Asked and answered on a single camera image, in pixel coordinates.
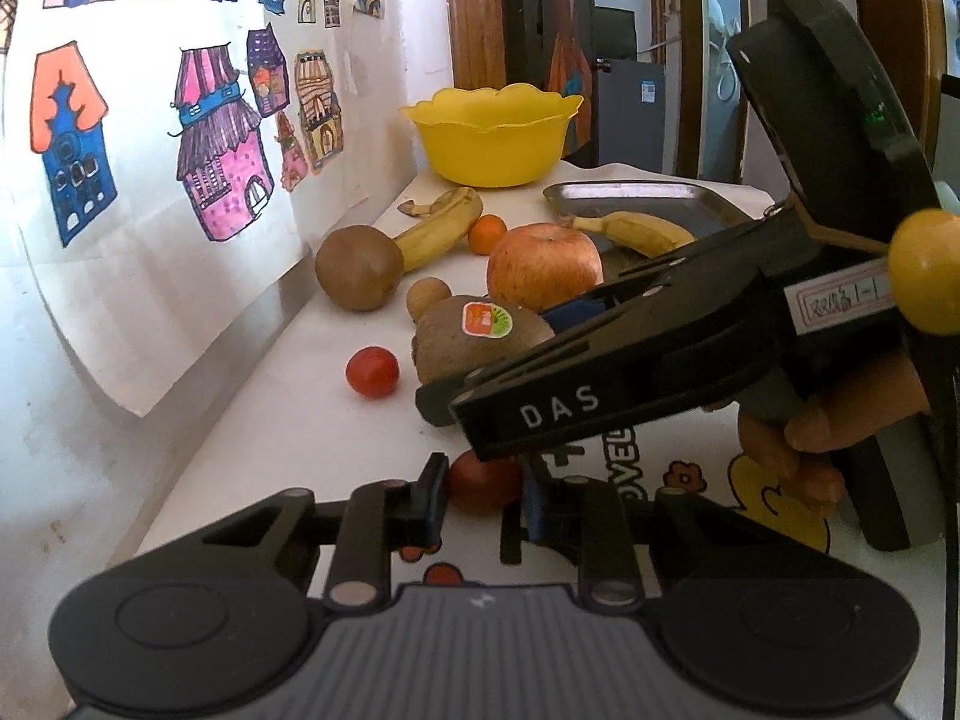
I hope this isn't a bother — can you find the wooden door frame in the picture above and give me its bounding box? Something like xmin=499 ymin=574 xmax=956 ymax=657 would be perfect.
xmin=442 ymin=0 xmax=509 ymax=91

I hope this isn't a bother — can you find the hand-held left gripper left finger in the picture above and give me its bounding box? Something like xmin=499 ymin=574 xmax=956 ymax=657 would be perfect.
xmin=201 ymin=453 xmax=451 ymax=608

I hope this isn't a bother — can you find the large yellow banana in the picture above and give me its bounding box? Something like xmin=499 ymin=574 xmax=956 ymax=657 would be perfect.
xmin=396 ymin=186 xmax=485 ymax=275

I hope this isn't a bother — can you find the red apple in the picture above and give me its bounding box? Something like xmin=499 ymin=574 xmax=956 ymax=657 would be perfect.
xmin=486 ymin=223 xmax=605 ymax=312

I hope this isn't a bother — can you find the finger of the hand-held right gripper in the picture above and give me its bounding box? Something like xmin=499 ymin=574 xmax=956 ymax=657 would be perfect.
xmin=540 ymin=205 xmax=816 ymax=335
xmin=415 ymin=268 xmax=797 ymax=464

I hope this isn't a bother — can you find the red cherry tomato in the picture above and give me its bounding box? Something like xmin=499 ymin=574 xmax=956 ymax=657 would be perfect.
xmin=345 ymin=346 xmax=401 ymax=399
xmin=448 ymin=450 xmax=524 ymax=515

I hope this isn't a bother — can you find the small round brown fruit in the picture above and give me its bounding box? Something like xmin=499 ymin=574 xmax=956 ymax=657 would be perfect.
xmin=406 ymin=277 xmax=452 ymax=323

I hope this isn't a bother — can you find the dark figure painting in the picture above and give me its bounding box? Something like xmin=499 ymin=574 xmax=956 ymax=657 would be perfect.
xmin=550 ymin=0 xmax=602 ymax=160

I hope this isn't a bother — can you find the metal tray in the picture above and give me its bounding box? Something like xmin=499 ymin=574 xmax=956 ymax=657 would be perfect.
xmin=544 ymin=180 xmax=751 ymax=250

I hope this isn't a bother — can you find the small yellow banana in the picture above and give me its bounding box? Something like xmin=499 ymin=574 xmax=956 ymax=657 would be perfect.
xmin=562 ymin=211 xmax=698 ymax=260

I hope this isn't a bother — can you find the house drawings wall poster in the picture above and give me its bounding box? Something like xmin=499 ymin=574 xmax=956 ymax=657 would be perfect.
xmin=0 ymin=0 xmax=451 ymax=418

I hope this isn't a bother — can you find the yellow scalloped plastic bowl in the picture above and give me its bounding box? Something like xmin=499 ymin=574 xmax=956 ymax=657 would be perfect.
xmin=399 ymin=82 xmax=584 ymax=188

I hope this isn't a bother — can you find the small orange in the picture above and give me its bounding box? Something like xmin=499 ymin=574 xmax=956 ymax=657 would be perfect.
xmin=468 ymin=214 xmax=509 ymax=254

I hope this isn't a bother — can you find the large plain kiwi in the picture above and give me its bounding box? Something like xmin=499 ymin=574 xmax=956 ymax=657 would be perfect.
xmin=314 ymin=226 xmax=406 ymax=313

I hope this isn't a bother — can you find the kiwi with sticker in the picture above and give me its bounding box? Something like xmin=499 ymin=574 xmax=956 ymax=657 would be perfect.
xmin=411 ymin=294 xmax=557 ymax=387

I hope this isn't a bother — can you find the person's right hand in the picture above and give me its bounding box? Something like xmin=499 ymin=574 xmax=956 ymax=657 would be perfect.
xmin=737 ymin=351 xmax=929 ymax=520

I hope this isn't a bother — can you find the white printed tablecloth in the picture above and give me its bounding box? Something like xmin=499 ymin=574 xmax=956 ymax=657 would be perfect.
xmin=112 ymin=161 xmax=960 ymax=720

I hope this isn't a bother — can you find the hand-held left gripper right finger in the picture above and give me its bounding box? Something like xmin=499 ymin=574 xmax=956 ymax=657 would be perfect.
xmin=521 ymin=456 xmax=762 ymax=610

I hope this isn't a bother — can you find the wooden framed glass door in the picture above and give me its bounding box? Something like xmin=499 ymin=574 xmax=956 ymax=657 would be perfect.
xmin=673 ymin=0 xmax=752 ymax=185

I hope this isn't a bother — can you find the grey cabinet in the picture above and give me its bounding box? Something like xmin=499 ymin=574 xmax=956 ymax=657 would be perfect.
xmin=592 ymin=7 xmax=668 ymax=175

